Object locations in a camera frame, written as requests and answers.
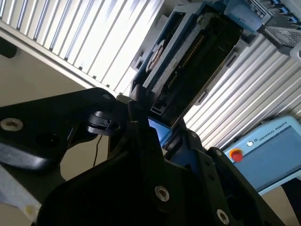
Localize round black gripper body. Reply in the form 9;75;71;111
37;150;238;226

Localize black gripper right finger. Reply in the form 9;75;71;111
171;129;285;226

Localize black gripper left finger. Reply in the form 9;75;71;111
0;87;172;203

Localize hard disk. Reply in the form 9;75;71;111
130;3;263;176

